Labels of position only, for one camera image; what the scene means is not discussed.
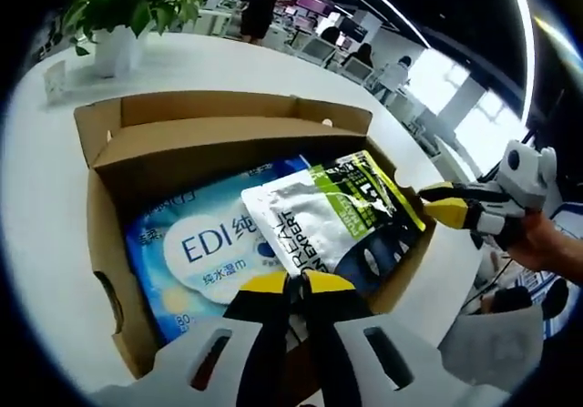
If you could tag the small white paper cup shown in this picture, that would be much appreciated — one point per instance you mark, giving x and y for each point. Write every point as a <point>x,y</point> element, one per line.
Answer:
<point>54,81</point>

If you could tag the brown cardboard shoe box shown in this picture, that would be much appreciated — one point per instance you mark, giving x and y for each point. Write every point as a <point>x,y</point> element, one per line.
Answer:
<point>218,152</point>

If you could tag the silver green soft pouch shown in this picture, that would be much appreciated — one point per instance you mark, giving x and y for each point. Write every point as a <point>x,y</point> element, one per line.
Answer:
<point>319,225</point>

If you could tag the potted green plant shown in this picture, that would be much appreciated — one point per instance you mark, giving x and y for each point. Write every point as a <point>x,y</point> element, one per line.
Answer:
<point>132,2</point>

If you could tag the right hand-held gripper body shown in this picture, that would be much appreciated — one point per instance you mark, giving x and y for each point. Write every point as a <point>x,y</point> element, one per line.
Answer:
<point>526,179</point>

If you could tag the person's right hand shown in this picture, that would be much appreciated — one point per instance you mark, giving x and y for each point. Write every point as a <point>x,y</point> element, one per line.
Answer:
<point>546,247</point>

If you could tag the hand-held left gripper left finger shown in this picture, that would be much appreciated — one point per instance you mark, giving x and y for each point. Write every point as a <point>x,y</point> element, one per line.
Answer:
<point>255,329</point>

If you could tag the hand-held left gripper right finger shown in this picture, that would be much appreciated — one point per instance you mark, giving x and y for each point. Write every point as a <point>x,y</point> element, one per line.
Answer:
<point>337,329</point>

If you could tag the blue wet wipes pack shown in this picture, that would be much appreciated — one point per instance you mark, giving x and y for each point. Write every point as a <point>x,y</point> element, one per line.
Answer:
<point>200,247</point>

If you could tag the white office chair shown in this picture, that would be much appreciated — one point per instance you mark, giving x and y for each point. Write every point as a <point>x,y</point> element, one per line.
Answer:
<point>357,70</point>
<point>319,52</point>

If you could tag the grey mesh office chair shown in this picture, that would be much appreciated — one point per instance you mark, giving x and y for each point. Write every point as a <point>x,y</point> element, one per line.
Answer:
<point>496,343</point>

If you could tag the pink display screen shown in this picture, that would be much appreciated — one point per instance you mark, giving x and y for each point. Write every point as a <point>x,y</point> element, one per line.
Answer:
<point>312,8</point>

